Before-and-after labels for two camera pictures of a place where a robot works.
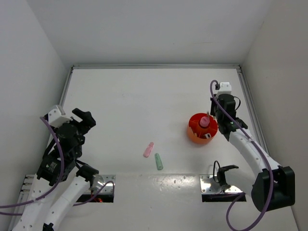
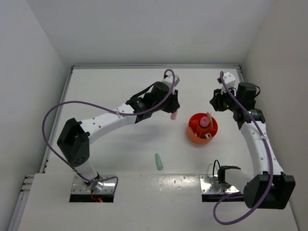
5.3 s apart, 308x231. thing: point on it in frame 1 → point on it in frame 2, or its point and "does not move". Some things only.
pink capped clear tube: [204, 121] does not move
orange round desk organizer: [198, 134] does not move
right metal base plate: [208, 186] does not move
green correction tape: [159, 161] does not move
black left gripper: [88, 121] → [173, 103]
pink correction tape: [148, 149] → [173, 116]
